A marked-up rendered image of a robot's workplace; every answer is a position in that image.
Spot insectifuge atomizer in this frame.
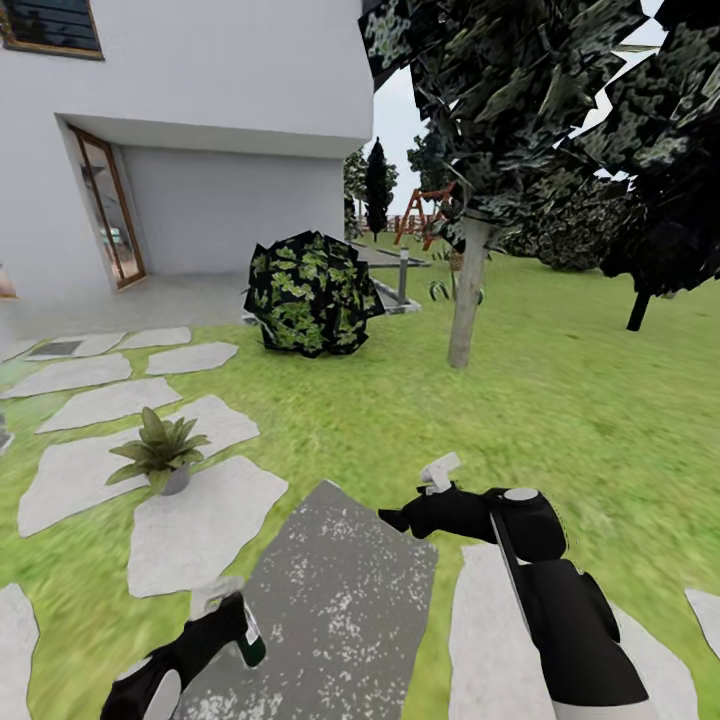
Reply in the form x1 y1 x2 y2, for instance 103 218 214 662
237 602 267 668

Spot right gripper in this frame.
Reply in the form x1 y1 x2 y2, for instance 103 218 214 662
377 485 465 540

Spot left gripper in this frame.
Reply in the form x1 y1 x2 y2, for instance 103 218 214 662
183 597 248 667

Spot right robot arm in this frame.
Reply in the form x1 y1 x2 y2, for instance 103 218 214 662
377 452 661 720

